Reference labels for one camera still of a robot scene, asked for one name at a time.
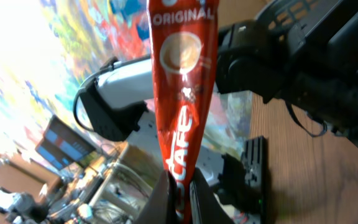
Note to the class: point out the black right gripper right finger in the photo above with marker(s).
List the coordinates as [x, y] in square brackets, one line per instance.
[205, 209]

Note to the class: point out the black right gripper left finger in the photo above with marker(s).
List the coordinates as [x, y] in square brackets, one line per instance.
[160, 208]

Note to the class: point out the red candy bar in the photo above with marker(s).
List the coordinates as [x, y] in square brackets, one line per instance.
[184, 50]

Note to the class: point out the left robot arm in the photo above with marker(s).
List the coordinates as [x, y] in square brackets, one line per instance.
[304, 52]

